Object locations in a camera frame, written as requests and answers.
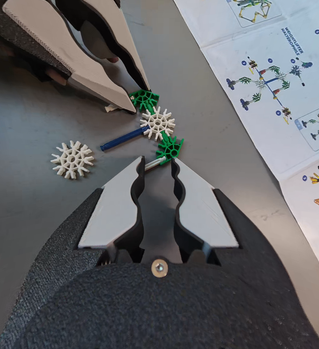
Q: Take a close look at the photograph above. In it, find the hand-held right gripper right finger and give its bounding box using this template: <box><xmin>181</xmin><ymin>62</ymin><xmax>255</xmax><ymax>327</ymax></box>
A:
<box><xmin>171</xmin><ymin>157</ymin><xmax>239</xmax><ymax>264</ymax></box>

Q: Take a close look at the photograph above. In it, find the green white toy connector assembly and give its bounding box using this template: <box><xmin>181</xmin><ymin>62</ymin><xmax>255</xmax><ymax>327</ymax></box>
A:
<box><xmin>100</xmin><ymin>89</ymin><xmax>185</xmax><ymax>172</ymax></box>

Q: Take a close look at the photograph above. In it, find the white snowflake toy connector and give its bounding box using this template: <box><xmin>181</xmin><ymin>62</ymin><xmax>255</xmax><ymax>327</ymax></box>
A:
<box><xmin>51</xmin><ymin>140</ymin><xmax>95</xmax><ymax>180</ymax></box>

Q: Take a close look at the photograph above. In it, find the folded paper instruction sheet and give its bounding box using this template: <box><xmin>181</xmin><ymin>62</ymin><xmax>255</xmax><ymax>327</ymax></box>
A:
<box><xmin>173</xmin><ymin>0</ymin><xmax>319</xmax><ymax>289</ymax></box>

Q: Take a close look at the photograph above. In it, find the person's left hand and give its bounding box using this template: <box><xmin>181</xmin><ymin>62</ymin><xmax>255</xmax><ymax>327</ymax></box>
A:
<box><xmin>46</xmin><ymin>69</ymin><xmax>68</xmax><ymax>86</ymax></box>

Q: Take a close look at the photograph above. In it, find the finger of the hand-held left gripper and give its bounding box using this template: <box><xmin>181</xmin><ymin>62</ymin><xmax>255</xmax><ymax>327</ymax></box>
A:
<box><xmin>1</xmin><ymin>0</ymin><xmax>137</xmax><ymax>114</ymax></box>
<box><xmin>55</xmin><ymin>0</ymin><xmax>151</xmax><ymax>92</ymax></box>

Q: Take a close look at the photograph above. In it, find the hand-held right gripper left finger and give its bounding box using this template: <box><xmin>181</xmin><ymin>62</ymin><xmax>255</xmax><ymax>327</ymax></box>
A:
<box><xmin>78</xmin><ymin>155</ymin><xmax>146</xmax><ymax>263</ymax></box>

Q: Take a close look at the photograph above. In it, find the grey desk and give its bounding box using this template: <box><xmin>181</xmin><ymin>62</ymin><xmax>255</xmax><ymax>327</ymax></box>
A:
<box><xmin>0</xmin><ymin>0</ymin><xmax>319</xmax><ymax>344</ymax></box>

